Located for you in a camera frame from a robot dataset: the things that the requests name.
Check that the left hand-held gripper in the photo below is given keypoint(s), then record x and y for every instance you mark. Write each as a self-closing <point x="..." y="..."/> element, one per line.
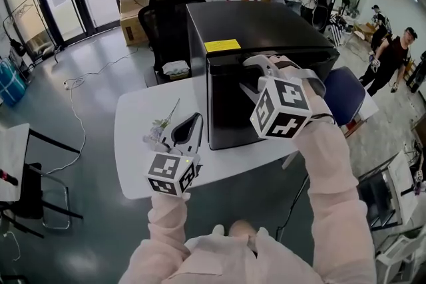
<point x="166" y="169"/>

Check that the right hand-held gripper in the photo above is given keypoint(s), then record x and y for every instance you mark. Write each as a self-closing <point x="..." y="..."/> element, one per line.
<point x="283" y="109"/>

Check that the black mini fridge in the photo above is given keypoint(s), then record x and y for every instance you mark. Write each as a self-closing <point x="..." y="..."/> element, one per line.
<point x="233" y="30"/>

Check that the person's left forearm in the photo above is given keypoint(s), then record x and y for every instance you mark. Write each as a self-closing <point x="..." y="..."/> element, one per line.
<point x="168" y="216"/>

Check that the person's right forearm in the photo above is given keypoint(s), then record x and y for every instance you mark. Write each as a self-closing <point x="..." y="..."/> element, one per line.
<point x="326" y="153"/>

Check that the person's right hand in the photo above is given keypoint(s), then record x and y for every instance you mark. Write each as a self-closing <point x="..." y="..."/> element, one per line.
<point x="284" y="64"/>

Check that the purple flower bunch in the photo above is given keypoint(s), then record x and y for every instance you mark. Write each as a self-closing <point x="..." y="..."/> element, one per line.
<point x="159" y="124"/>

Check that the white tissue packet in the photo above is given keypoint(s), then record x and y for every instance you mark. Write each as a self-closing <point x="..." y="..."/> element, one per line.
<point x="175" y="69"/>

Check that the plastic wrapped bin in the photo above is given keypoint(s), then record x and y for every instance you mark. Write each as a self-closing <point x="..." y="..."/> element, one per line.
<point x="289" y="3"/>

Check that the blue chair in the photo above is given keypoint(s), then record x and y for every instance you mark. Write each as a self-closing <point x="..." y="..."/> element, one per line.
<point x="344" y="93"/>

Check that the black white striped bag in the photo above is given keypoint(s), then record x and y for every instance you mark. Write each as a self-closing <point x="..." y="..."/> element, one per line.
<point x="336" y="31"/>

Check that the person's left white shoe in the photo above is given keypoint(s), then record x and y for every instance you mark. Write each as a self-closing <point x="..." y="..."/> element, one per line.
<point x="218" y="230"/>

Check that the person's white shoe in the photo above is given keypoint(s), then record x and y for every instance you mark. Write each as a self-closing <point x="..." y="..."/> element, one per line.
<point x="263" y="233"/>
<point x="218" y="230"/>

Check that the black mesh office chair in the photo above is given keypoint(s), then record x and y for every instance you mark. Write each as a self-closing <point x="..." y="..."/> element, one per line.
<point x="169" y="20"/>

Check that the wooden low table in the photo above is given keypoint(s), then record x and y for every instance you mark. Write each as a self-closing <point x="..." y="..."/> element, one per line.
<point x="364" y="109"/>

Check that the large cardboard box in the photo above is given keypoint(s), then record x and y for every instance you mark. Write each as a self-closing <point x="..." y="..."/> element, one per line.
<point x="133" y="26"/>

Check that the small black standing fan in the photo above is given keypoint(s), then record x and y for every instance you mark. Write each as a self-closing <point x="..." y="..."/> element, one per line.
<point x="349" y="0"/>

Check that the person's right white shoe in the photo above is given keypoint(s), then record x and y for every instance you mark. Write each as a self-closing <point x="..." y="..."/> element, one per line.
<point x="263" y="233"/>

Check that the white power strip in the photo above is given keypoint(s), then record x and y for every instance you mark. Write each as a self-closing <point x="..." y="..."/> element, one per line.
<point x="67" y="85"/>

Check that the person's pink clothing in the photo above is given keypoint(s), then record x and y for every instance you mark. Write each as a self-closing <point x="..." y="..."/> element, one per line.
<point x="226" y="262"/>

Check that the black folding chair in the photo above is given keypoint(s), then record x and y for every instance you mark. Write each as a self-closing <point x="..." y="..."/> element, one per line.
<point x="33" y="189"/>

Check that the white black-legged side table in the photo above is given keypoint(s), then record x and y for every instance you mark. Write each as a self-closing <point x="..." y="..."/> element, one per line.
<point x="13" y="156"/>

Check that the white black-framed desk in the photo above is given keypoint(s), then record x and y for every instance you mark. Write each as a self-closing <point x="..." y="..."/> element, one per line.
<point x="399" y="176"/>

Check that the cola bottle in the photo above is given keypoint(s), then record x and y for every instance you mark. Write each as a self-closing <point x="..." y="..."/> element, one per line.
<point x="10" y="178"/>

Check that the blue wrapped bundle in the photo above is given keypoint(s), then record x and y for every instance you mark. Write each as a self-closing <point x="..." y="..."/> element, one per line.
<point x="10" y="83"/>

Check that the black clothes rack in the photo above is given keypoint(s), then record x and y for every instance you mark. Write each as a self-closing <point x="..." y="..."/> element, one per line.
<point x="16" y="43"/>

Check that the white office chair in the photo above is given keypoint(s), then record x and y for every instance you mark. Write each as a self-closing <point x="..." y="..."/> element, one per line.
<point x="399" y="256"/>

